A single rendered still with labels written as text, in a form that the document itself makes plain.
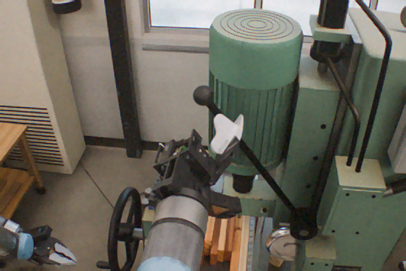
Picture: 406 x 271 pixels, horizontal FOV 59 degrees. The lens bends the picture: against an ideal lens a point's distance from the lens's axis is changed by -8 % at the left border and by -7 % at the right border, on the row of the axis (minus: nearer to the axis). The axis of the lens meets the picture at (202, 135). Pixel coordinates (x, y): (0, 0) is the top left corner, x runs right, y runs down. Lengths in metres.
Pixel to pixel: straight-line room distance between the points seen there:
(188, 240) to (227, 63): 0.33
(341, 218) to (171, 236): 0.39
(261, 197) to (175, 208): 0.48
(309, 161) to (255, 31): 0.30
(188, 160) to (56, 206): 1.96
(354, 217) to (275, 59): 0.34
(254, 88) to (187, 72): 1.59
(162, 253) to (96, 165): 2.22
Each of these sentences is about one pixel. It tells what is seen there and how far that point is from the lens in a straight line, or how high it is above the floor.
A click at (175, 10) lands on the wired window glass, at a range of 2.19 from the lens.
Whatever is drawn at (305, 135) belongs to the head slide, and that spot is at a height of 1.31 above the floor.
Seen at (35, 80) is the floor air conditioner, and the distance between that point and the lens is 2.26.
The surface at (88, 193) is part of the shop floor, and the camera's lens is 2.50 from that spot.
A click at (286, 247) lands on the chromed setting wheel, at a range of 0.94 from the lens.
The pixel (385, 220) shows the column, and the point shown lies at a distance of 0.94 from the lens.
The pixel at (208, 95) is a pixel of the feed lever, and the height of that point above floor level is 1.44.
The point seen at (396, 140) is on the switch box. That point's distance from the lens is 0.74.
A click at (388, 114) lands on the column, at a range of 0.73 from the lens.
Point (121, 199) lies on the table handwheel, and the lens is 1.13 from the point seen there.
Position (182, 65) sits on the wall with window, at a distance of 2.25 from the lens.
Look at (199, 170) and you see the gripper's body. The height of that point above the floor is 1.38.
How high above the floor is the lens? 1.79
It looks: 39 degrees down
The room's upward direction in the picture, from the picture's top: straight up
